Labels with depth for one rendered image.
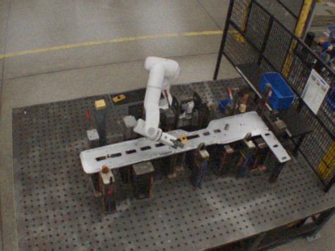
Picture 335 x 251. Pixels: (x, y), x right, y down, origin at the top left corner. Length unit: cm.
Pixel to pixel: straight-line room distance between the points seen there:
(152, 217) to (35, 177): 91
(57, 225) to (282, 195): 163
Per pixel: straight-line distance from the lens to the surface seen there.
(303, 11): 428
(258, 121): 277
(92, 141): 239
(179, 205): 253
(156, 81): 221
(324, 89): 270
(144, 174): 225
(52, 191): 259
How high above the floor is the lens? 283
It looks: 45 degrees down
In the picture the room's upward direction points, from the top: 8 degrees clockwise
